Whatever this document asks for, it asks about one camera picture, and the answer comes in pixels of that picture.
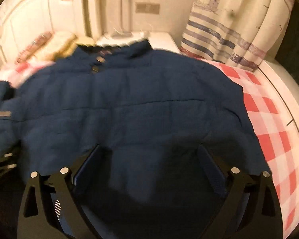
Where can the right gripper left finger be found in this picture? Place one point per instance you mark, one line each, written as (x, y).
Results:
(52, 205)

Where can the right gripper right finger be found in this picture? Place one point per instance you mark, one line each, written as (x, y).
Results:
(250, 206)

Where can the navy blue quilted jacket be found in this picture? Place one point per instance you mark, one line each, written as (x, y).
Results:
(160, 115)

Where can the red white checkered bed cover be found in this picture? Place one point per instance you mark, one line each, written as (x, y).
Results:
(116, 216)

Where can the white window sill bench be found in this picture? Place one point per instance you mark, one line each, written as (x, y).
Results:
(284, 84)

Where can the patterned decorative pillow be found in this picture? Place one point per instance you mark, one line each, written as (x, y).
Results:
(34, 45)

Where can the cream fluffy pillow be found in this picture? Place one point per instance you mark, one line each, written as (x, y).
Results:
(61, 45)

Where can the white wooden headboard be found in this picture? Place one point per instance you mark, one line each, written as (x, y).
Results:
(23, 20)

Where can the white floor lamp pole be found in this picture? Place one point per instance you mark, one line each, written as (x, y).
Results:
(122, 31)

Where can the nautical print curtain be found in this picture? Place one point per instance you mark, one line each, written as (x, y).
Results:
(238, 33)

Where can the white bedside table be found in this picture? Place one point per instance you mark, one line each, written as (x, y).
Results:
(157, 40)

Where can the gold wall socket plate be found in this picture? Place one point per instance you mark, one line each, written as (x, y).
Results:
(147, 8)

